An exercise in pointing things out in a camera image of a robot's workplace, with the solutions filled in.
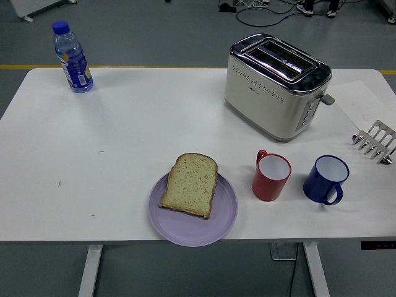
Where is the white equipment base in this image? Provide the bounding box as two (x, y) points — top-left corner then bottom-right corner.
(376, 0), (396, 24)

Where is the grey metal table bracket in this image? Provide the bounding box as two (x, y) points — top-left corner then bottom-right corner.
(268, 243), (299, 260)

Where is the white floor heater panel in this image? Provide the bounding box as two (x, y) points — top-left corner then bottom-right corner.
(9, 0), (77, 22)

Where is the black table control panel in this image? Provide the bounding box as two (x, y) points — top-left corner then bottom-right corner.
(360, 240), (396, 251)

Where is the cream and chrome toaster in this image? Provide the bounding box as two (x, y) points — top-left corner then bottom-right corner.
(224, 33), (335, 143)

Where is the purple round plate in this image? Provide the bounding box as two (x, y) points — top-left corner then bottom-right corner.
(147, 171), (239, 248)

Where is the thin black hanging cable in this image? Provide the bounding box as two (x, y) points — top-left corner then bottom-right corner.
(287, 244), (299, 297)

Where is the clear water bottle blue cap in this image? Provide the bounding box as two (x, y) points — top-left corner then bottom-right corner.
(51, 20), (95, 93)

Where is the red mug white inside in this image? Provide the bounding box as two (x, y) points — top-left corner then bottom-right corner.
(252, 149), (293, 202)

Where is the white paper sheet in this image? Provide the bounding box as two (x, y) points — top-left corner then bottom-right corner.
(327, 79), (396, 127)

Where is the black floor cable loop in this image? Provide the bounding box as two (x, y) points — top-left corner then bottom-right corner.
(236, 0), (298, 26)

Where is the silver metal toast rack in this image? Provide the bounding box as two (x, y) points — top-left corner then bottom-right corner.
(351, 119), (396, 165)

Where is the white table leg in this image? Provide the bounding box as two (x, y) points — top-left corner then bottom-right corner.
(77, 244), (103, 297)
(303, 242), (330, 297)

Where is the white wire floor stand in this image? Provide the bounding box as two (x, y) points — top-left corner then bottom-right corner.
(233, 0), (270, 9)

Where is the blue mug white inside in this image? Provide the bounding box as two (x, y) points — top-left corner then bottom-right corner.
(303, 154), (350, 206)

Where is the brown bread slice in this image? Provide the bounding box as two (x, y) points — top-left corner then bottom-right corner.
(158, 152), (220, 220)

